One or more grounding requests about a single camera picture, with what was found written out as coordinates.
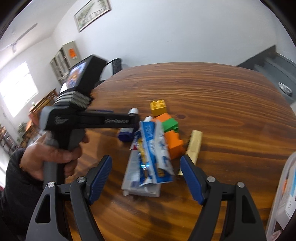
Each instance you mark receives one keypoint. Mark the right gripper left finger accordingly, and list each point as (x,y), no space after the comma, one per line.
(49,221)

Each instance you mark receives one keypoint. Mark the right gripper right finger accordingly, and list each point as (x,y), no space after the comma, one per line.
(242,220)

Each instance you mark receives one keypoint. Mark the white medicine box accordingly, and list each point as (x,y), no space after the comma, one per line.
(138,179)

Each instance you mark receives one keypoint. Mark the blue bottle white cap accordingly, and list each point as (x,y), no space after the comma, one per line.
(126,135)

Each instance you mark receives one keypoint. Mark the blue white toothpaste tube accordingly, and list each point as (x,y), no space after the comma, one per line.
(153,157)

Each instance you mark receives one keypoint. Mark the yellow toy block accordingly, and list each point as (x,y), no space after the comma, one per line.
(158,107)

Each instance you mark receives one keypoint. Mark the orange green toy block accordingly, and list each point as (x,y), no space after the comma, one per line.
(171,134)

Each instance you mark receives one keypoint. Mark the person's left forearm black sleeve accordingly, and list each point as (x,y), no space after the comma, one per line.
(18,199)

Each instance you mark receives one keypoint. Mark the person's left hand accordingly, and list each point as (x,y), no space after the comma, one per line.
(38,152)

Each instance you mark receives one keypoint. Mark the wooden furniture by window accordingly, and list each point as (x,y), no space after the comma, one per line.
(28,131)

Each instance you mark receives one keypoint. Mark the clear plastic bowl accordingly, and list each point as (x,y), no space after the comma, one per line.
(281,222)

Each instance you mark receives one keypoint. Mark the grey cabinet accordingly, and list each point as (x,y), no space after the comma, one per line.
(64,60)

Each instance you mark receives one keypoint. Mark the black metal chair far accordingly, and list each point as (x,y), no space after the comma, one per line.
(112,67)

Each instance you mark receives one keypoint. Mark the foil bowl on stair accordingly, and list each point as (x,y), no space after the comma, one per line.
(285,89)

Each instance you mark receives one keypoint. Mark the grey staircase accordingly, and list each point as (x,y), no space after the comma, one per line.
(276,68)

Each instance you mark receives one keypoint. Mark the framed wall picture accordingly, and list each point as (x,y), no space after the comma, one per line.
(90,12)

